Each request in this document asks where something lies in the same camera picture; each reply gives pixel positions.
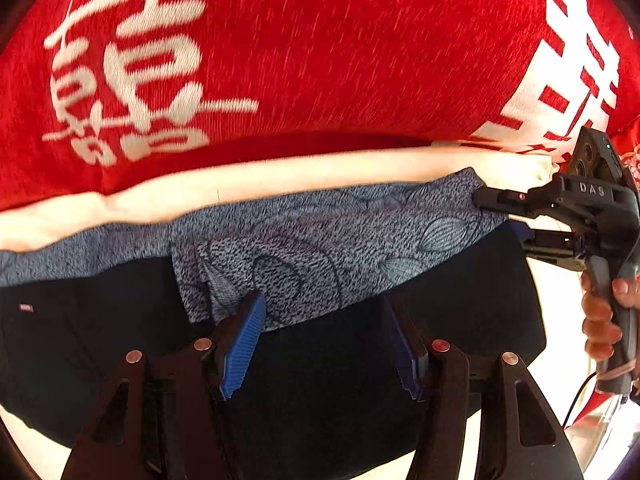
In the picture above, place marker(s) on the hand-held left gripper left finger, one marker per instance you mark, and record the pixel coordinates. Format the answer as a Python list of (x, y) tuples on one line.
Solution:
[(240, 355)]

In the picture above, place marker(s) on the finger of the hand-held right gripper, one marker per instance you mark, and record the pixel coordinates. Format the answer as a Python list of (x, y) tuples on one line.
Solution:
[(550, 247), (505, 199)]

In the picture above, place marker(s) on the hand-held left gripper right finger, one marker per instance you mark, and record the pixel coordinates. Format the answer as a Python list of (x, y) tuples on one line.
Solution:
[(406, 360)]

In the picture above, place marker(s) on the black pants with blue trim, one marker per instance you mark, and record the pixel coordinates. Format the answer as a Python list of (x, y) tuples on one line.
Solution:
[(320, 385)]

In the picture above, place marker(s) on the person's right hand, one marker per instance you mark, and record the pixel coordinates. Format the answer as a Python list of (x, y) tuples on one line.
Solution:
[(600, 325)]

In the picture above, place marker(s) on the red ornament pillow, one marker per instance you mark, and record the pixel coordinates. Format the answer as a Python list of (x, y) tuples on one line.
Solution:
[(632, 155)]

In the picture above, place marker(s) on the grey patterned cloth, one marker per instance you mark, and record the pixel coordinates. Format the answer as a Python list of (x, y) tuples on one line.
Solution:
[(300, 175)]

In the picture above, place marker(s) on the red printed blanket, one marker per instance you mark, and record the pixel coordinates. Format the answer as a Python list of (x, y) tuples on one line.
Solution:
[(325, 60)]

